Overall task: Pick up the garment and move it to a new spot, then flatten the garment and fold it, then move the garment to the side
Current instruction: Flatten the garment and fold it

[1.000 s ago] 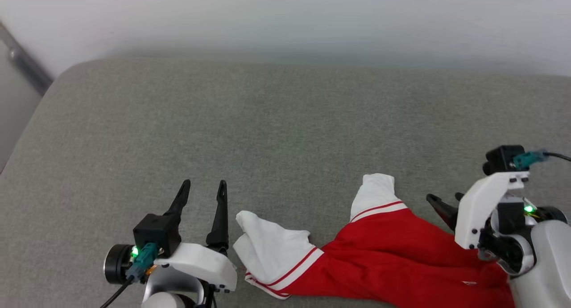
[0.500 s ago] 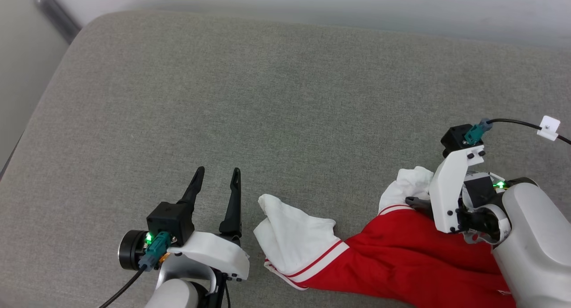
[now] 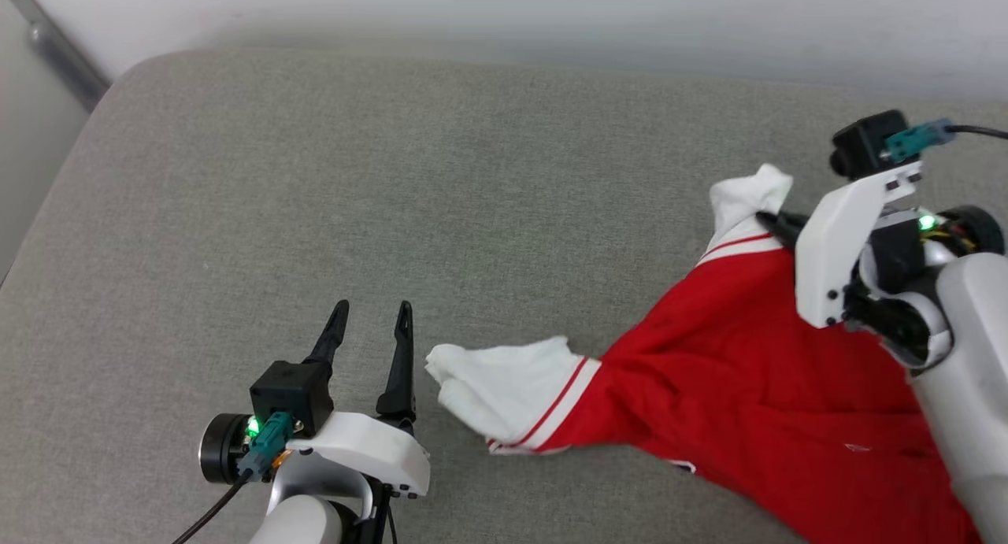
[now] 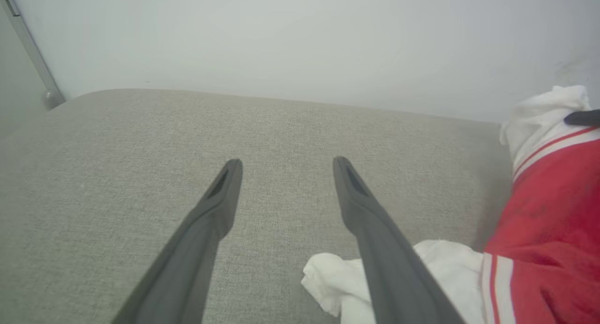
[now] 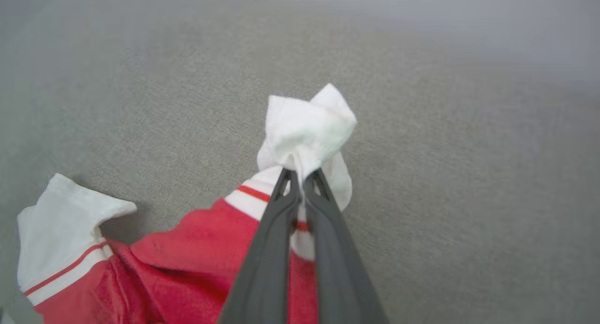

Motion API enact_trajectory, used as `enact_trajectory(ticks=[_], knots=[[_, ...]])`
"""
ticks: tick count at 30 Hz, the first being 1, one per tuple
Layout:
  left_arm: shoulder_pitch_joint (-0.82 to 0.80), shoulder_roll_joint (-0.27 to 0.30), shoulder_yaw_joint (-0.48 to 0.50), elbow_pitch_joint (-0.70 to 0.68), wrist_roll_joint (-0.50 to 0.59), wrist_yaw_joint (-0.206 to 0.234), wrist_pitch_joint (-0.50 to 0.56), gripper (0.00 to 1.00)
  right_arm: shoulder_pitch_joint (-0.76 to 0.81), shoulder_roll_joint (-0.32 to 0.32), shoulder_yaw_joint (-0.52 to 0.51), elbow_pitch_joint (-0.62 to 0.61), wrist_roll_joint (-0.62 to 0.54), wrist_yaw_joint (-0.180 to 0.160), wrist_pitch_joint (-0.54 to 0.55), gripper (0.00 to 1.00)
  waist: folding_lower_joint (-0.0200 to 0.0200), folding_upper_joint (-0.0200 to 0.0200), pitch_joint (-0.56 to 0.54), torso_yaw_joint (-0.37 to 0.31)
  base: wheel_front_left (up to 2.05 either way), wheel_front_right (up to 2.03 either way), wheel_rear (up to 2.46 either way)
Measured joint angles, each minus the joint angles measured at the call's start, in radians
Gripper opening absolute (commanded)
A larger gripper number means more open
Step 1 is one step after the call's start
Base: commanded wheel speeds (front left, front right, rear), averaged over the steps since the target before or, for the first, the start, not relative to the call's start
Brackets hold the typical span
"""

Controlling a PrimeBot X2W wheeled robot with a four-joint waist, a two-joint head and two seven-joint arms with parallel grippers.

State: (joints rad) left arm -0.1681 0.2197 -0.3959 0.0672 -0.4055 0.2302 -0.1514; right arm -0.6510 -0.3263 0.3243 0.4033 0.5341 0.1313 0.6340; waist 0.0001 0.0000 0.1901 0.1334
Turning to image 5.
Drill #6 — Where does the grey fabric sofa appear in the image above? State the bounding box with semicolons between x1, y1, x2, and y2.
0;0;600;324

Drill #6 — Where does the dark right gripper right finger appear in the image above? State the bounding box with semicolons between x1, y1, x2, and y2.
303;168;390;324

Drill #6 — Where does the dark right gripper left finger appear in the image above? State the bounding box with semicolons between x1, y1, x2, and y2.
218;168;301;324

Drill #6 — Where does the red white-trimmed garment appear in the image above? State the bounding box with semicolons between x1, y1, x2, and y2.
16;83;358;324

